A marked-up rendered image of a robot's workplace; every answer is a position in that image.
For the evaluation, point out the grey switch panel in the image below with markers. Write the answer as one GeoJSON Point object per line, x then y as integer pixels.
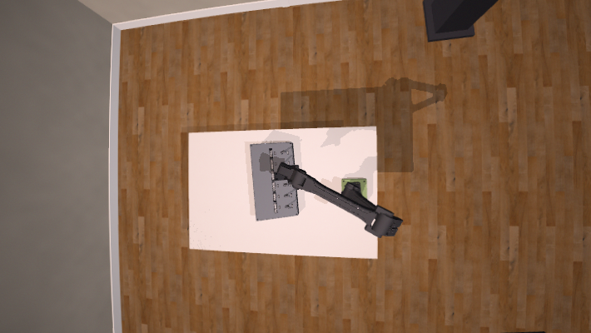
{"type": "Point", "coordinates": [273, 199]}

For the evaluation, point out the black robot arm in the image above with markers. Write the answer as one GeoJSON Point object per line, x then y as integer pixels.
{"type": "Point", "coordinates": [350, 200]}

